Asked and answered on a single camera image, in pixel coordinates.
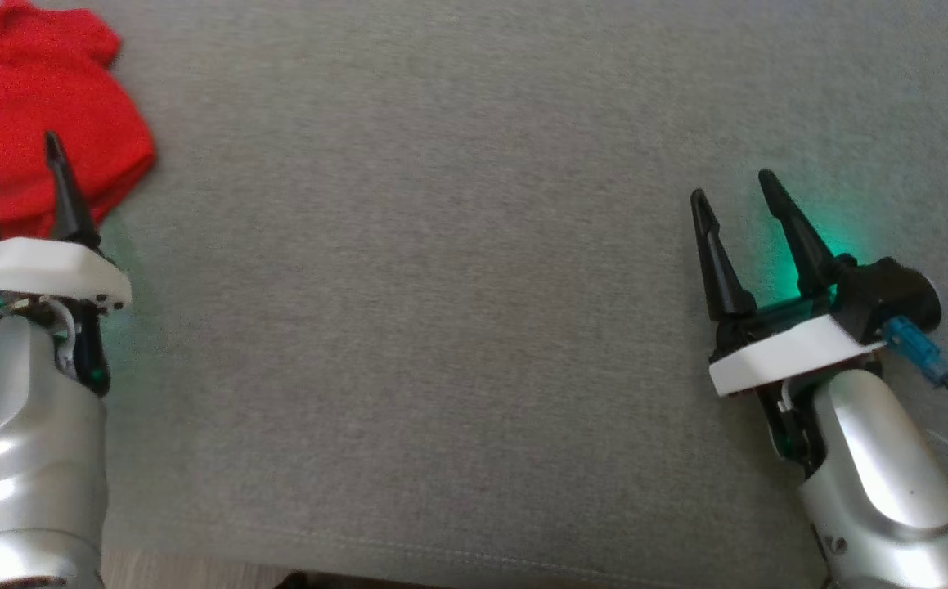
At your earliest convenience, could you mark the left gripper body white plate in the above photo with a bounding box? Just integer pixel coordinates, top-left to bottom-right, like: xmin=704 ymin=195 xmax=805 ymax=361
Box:
xmin=0 ymin=239 xmax=133 ymax=399

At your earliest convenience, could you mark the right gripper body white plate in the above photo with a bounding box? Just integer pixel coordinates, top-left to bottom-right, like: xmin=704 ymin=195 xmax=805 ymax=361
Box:
xmin=709 ymin=290 xmax=885 ymax=479

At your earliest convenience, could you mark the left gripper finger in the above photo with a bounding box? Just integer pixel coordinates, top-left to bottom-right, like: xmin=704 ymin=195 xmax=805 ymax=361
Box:
xmin=43 ymin=131 xmax=103 ymax=247

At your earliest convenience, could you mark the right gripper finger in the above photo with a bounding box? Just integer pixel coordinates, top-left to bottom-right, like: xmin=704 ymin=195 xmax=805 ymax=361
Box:
xmin=758 ymin=169 xmax=841 ymax=298
xmin=690 ymin=188 xmax=758 ymax=322

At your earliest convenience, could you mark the red basketball jersey shirt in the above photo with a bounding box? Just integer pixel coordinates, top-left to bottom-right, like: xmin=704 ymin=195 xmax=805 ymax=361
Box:
xmin=0 ymin=0 xmax=157 ymax=240

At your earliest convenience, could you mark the large grey sofa seat cushion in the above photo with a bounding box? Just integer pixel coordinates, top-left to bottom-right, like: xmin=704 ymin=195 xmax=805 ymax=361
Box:
xmin=0 ymin=0 xmax=948 ymax=589

